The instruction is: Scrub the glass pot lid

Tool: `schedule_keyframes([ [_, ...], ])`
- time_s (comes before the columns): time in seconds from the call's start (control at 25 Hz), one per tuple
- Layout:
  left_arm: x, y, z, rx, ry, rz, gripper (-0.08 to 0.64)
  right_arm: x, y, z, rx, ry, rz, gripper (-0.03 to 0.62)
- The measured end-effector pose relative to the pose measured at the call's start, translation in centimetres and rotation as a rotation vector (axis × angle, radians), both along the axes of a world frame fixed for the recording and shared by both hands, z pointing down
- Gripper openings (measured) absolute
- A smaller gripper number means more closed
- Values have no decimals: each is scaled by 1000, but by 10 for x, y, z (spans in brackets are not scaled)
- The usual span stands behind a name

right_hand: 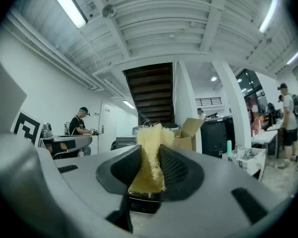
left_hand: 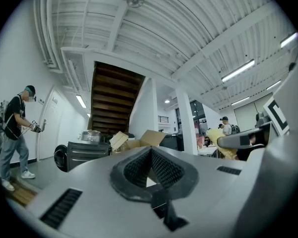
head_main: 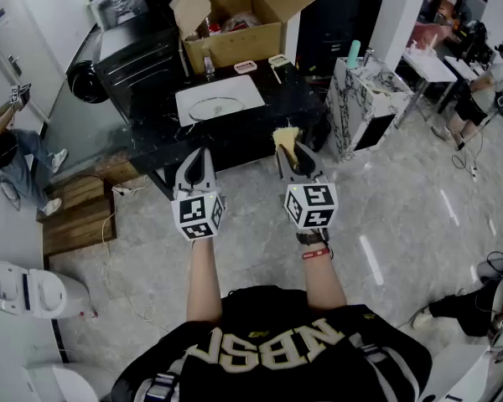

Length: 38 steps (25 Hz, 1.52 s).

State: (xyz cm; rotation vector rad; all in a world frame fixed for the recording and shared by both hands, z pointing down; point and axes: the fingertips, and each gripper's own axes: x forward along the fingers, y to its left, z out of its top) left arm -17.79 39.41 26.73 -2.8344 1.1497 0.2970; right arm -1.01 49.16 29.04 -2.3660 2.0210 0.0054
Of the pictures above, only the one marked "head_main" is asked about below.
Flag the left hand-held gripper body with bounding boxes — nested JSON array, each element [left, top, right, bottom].
[[170, 179, 226, 242]]

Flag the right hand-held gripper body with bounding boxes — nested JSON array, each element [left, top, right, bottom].
[[280, 173, 340, 230]]

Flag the yellow sponge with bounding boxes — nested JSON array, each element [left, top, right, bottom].
[[272, 126, 302, 171]]

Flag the person's left forearm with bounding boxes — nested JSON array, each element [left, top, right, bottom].
[[185, 236, 223, 324]]

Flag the person's right forearm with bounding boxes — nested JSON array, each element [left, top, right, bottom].
[[295, 226, 348, 309]]

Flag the black wristwatch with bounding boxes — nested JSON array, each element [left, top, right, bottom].
[[296, 228, 330, 245]]

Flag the red wristband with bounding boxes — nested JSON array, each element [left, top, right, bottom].
[[300, 245, 333, 261]]

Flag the white ceramic sink basin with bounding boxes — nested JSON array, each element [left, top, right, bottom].
[[174, 75, 266, 128]]

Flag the white veined marble cabinet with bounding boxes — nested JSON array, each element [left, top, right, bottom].
[[325, 54, 416, 163]]

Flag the wooden pallet steps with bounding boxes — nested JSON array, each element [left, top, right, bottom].
[[36, 157, 150, 257]]

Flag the teal bottle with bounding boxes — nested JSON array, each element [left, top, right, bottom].
[[346, 39, 361, 70]]

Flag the large open cardboard box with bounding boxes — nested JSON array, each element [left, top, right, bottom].
[[169, 0, 319, 75]]

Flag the glossy black round object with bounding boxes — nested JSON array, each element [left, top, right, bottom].
[[66, 59, 110, 104]]

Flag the black lettered jersey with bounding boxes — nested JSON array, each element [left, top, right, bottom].
[[111, 285, 433, 402]]

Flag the white table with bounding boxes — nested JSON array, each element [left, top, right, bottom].
[[402, 48, 458, 115], [443, 54, 487, 83]]

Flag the clear plastic bag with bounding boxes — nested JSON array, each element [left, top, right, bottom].
[[220, 11, 264, 33]]

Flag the white toilet bowl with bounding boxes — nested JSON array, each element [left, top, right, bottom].
[[0, 260, 91, 320]]

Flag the plastic wrapped bundle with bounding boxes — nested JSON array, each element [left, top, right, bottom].
[[90, 0, 148, 31]]

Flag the white door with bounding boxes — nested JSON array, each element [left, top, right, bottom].
[[0, 0, 66, 121]]

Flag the white floor cable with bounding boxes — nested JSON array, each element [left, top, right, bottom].
[[102, 211, 169, 334]]

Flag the grey corrugated hose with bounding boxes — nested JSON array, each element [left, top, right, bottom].
[[178, 35, 190, 78]]

